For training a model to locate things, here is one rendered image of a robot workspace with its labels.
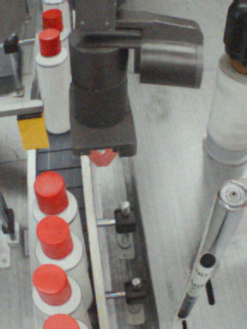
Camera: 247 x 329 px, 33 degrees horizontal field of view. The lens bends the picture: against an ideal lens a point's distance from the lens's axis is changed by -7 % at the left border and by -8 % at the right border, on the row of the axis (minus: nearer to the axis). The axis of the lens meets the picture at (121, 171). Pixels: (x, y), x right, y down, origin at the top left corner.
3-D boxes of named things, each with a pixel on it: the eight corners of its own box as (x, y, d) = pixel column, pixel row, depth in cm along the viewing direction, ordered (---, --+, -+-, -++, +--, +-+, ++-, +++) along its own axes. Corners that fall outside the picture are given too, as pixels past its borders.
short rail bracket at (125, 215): (135, 251, 67) (138, 212, 57) (117, 253, 67) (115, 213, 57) (133, 233, 69) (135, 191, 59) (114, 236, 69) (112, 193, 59)
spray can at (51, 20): (75, 107, 78) (68, 19, 62) (47, 110, 78) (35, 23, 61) (75, 88, 81) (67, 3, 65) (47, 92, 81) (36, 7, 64)
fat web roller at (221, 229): (222, 276, 58) (257, 208, 43) (192, 282, 58) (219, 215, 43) (216, 249, 61) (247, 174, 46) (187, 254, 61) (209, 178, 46)
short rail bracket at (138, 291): (145, 315, 60) (151, 289, 50) (103, 320, 60) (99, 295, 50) (142, 296, 62) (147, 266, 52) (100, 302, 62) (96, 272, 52)
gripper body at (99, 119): (124, 87, 51) (125, 41, 45) (136, 154, 45) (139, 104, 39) (70, 92, 51) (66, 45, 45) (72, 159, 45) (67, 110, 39)
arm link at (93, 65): (73, 12, 39) (62, 44, 36) (143, 14, 39) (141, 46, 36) (76, 61, 45) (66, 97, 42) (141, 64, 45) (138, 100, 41)
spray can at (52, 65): (75, 134, 74) (66, 40, 58) (45, 137, 74) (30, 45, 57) (74, 112, 77) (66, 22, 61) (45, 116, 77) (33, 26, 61)
